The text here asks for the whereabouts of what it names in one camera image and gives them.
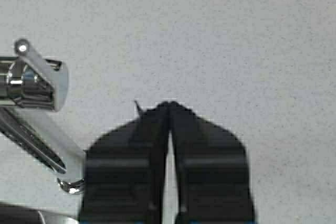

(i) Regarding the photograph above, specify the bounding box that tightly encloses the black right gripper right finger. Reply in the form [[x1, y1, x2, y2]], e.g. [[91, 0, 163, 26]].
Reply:
[[169, 102, 257, 223]]

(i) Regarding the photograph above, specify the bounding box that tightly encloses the stainless double sink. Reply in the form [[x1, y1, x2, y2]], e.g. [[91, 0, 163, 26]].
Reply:
[[1, 204, 79, 224]]

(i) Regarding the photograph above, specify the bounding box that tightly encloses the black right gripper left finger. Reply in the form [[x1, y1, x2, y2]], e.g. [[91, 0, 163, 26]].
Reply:
[[78, 102, 169, 223]]

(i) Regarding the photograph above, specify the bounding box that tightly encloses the chrome kitchen faucet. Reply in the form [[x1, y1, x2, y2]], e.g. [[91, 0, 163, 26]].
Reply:
[[1, 38, 86, 195]]

